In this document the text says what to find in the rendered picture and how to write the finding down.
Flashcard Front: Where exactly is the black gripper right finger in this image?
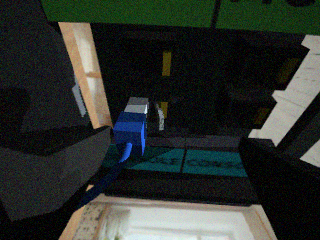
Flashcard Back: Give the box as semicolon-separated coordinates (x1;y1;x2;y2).
237;137;320;240

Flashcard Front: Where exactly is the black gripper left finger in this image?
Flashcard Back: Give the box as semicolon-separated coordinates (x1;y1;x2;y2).
0;126;112;240

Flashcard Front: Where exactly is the blue ethernet cable plug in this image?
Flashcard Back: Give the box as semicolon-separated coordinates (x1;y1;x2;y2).
74;96;164;212

